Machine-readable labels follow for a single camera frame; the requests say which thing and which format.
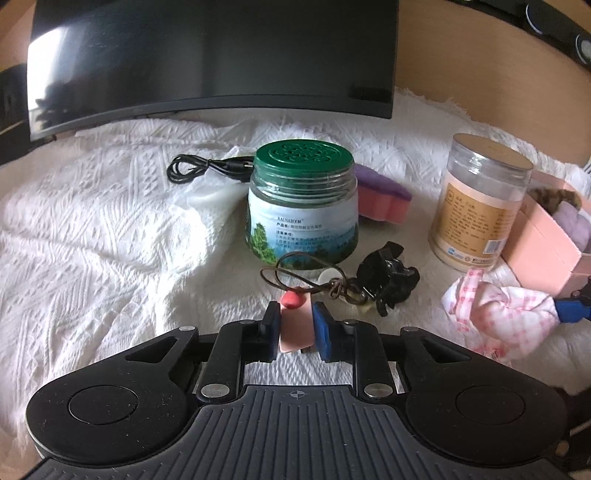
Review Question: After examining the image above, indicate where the black power strip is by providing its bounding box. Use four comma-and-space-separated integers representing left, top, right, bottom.
455, 0, 591, 70

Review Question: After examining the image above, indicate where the green lid jar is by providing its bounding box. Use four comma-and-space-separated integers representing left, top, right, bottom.
244, 141, 360, 273

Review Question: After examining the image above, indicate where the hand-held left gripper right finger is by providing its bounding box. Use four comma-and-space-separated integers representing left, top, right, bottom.
311, 300, 467, 401

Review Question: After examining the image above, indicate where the dark box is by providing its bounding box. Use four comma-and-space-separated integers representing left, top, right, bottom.
0, 62, 33, 162

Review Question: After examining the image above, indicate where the clear jar with beige lid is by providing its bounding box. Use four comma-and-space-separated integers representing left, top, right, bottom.
428, 134, 535, 273

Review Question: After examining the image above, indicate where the brown cord with white pendant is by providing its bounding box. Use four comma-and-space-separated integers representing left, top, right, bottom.
261, 251, 370, 305

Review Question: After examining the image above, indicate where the black curved monitor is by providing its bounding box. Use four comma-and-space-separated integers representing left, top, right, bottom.
25, 0, 400, 141

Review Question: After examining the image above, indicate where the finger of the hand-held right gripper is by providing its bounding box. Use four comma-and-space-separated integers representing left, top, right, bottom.
556, 274, 591, 325

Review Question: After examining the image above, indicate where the white textured blanket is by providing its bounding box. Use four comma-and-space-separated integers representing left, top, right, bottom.
0, 88, 591, 416

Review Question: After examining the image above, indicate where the black hair claw clip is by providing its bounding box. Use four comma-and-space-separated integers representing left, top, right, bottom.
355, 241, 421, 318

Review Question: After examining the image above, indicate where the brown fuzzy plush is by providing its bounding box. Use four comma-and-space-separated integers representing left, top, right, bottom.
529, 185, 583, 214

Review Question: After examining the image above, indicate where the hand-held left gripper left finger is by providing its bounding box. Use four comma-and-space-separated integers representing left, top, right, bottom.
126, 301, 283, 401

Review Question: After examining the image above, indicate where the pink cardboard box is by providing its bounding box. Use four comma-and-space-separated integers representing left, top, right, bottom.
501, 172, 591, 296

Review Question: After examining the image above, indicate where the black coiled cable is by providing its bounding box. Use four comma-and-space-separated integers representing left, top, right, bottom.
167, 154, 254, 184

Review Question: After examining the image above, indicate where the pink checkered cloth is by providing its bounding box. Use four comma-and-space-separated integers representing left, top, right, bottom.
440, 269, 559, 365

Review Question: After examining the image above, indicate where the purple and pink sponge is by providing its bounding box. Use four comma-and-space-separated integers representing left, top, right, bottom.
353, 165, 413, 225

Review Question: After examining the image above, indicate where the lavender soft cloth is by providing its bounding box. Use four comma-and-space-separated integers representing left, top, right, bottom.
554, 203, 591, 254

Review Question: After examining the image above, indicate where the small pink soft toy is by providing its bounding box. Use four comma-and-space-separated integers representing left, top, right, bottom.
279, 288, 319, 354

